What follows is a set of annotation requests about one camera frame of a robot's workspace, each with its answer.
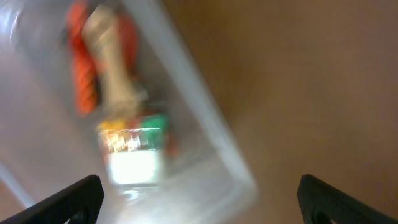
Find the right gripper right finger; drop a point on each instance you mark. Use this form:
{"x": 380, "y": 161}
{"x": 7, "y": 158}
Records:
{"x": 322, "y": 203}

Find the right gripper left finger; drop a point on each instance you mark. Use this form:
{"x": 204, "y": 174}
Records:
{"x": 79, "y": 203}

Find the clear case of screwdriver bits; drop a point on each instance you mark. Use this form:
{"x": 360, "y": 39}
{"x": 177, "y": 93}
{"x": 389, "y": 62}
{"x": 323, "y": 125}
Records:
{"x": 134, "y": 152}

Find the orange scraper wooden handle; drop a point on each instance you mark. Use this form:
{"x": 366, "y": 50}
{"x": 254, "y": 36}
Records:
{"x": 100, "y": 33}

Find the clear plastic container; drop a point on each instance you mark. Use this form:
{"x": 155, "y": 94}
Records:
{"x": 45, "y": 146}

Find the orange socket holder strip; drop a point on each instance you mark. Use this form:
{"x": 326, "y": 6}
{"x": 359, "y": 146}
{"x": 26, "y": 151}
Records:
{"x": 82, "y": 66}

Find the orange handled pliers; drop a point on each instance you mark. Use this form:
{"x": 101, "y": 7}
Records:
{"x": 129, "y": 44}

